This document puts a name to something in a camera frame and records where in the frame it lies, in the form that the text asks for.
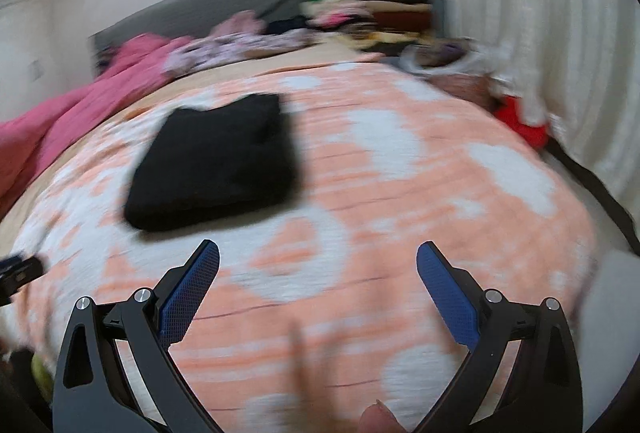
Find black IKISS sweatshirt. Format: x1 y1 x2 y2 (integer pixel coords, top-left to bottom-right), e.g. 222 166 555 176
124 93 299 233

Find plastic bag of clothes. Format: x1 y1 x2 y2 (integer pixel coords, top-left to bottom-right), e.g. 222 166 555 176
398 38 498 79

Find stack of folded clothes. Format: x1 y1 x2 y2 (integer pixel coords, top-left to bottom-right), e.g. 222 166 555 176
300 0 447 57

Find right hand painted nails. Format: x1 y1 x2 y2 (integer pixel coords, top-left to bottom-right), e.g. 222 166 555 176
357 401 407 433

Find pink quilted comforter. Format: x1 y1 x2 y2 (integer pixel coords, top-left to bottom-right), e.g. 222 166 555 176
1 34 192 214

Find peach plaid cloud blanket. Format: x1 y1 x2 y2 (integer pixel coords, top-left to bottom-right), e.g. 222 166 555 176
1 62 597 432

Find red bag by curtain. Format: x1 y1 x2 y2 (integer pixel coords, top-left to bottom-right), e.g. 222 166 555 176
492 95 549 150

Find lilac crumpled garment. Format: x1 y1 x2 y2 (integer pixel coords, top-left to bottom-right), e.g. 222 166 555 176
163 28 317 78

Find mauve pink garment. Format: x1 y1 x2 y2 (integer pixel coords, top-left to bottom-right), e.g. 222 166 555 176
209 10 266 38

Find grey headboard cover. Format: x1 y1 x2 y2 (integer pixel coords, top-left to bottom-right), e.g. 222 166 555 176
90 0 306 76

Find white satin curtain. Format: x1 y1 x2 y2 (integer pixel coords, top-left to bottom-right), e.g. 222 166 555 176
448 0 639 212

